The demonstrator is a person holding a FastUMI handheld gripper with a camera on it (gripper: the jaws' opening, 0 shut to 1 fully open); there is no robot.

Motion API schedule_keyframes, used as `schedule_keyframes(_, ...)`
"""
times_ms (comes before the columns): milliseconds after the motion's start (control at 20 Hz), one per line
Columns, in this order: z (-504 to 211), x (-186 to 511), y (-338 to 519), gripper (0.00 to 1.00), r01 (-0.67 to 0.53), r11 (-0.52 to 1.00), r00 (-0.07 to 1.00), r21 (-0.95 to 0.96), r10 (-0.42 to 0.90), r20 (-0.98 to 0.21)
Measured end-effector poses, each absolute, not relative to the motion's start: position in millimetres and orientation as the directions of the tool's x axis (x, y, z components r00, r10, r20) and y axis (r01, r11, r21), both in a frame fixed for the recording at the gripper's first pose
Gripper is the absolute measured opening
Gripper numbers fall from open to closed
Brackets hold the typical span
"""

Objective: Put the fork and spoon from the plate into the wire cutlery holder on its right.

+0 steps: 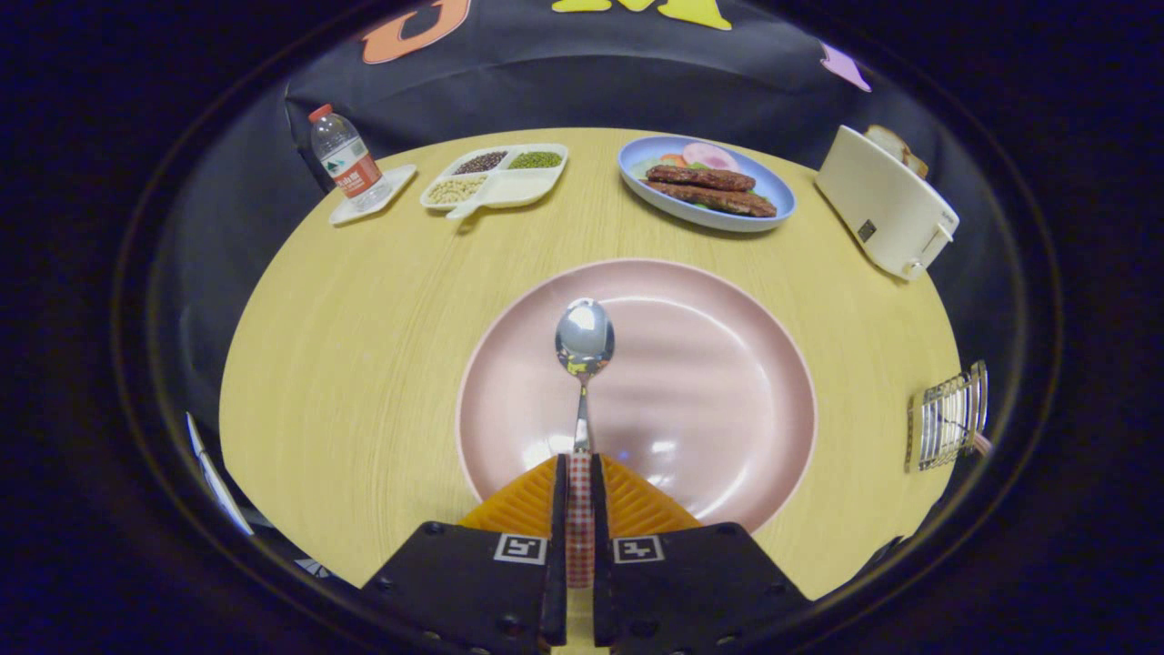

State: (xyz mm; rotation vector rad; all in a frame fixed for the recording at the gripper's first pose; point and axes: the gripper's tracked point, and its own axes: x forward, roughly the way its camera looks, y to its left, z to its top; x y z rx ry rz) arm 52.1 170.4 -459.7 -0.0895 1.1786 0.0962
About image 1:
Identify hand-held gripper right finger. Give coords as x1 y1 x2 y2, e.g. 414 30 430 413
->
591 453 810 655

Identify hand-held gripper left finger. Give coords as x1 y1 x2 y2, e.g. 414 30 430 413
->
359 453 570 655

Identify spoon with chequered handle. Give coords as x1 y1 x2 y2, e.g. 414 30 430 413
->
555 297 617 589

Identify pink plate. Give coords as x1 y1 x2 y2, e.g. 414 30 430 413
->
455 258 819 536

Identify white flat panel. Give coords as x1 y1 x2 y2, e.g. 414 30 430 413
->
185 412 256 538

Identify perforated metal tray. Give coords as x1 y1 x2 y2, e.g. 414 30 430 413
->
905 360 990 473

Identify brown grilled meat strip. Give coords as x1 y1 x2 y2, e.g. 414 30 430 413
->
642 180 778 219
646 165 757 193

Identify blue food plate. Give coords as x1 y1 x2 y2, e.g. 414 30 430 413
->
617 135 797 234

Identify white divided dish with beans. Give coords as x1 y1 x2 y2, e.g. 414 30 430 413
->
419 143 570 222

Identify small white square dish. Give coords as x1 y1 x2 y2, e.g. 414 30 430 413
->
328 164 419 227

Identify white toaster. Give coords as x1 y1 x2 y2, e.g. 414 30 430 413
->
814 125 961 281

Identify green lettuce leaves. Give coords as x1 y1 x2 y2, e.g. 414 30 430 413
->
632 155 701 206

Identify pink ham slice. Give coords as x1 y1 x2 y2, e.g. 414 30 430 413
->
682 142 740 172

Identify clear water bottle red label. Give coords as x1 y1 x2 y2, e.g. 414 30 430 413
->
307 104 394 212

